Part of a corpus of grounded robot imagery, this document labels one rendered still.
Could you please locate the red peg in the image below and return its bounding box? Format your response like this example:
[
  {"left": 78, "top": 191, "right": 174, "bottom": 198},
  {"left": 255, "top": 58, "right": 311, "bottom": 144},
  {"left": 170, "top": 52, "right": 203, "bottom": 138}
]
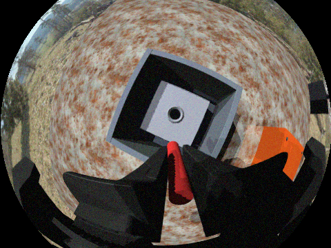
[{"left": 168, "top": 141, "right": 194, "bottom": 205}]

